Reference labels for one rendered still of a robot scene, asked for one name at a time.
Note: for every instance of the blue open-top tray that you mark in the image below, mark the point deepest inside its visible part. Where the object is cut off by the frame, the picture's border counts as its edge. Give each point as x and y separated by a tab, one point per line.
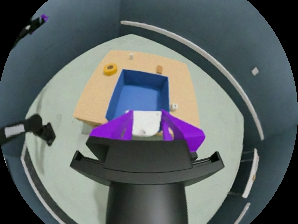
140	91

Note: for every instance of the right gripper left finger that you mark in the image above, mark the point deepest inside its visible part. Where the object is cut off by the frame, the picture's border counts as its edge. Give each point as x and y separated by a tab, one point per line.
114	128

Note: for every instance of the yellow tape roll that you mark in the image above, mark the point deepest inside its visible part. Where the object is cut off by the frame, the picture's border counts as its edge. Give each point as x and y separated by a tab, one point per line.
110	69

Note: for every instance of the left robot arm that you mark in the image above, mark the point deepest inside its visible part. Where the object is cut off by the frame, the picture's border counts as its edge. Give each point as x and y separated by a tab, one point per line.
11	131

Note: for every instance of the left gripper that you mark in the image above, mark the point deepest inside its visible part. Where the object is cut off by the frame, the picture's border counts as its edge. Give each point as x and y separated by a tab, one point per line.
38	24

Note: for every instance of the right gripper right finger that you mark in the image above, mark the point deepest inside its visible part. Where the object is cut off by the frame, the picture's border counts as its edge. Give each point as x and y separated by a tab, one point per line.
181	130

